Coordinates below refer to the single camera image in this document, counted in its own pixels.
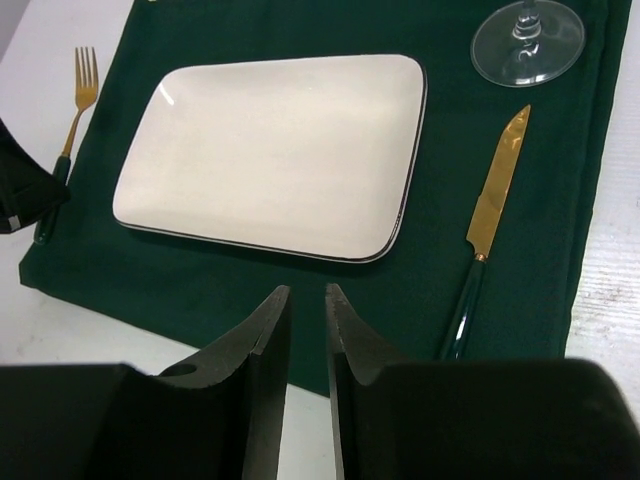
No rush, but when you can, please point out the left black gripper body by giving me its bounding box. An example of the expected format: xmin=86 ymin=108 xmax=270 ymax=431
xmin=1 ymin=122 xmax=69 ymax=234

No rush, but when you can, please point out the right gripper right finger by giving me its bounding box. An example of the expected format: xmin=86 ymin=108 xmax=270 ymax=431
xmin=325 ymin=284 xmax=639 ymax=479

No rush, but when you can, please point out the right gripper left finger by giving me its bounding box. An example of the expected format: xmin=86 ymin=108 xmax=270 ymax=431
xmin=1 ymin=286 xmax=292 ymax=479

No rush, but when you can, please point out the gold fork dark handle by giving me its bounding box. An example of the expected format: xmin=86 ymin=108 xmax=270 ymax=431
xmin=33 ymin=47 xmax=100 ymax=245

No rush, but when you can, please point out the gold knife dark handle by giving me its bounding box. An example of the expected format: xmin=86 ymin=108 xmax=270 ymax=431
xmin=437 ymin=105 xmax=532 ymax=361

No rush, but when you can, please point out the dark green cloth placemat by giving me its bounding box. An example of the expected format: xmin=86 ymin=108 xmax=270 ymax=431
xmin=19 ymin=1 xmax=631 ymax=394

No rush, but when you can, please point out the white rectangular plate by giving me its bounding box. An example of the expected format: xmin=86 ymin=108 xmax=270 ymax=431
xmin=112 ymin=54 xmax=428 ymax=264

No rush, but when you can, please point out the clear wine glass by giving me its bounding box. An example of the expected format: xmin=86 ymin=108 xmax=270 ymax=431
xmin=470 ymin=1 xmax=586 ymax=88

